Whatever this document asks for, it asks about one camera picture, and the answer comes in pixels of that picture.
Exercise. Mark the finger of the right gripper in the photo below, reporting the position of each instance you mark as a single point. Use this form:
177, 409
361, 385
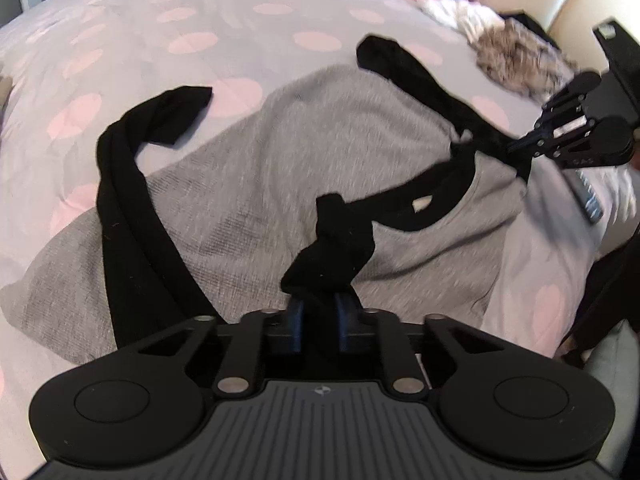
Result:
523, 165
520, 147

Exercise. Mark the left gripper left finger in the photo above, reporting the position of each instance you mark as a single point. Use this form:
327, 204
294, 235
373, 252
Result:
295, 311

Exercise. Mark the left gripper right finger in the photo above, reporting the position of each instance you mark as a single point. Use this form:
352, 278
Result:
344, 315

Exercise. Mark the grey black raglan shirt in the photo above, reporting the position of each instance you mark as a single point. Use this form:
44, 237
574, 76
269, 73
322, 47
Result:
369, 177

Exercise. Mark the brown white fluffy blanket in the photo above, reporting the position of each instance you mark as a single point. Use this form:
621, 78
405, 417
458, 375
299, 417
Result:
506, 51

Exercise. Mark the grey pink dotted duvet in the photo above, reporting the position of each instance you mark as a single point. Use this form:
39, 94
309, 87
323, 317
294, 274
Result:
78, 65

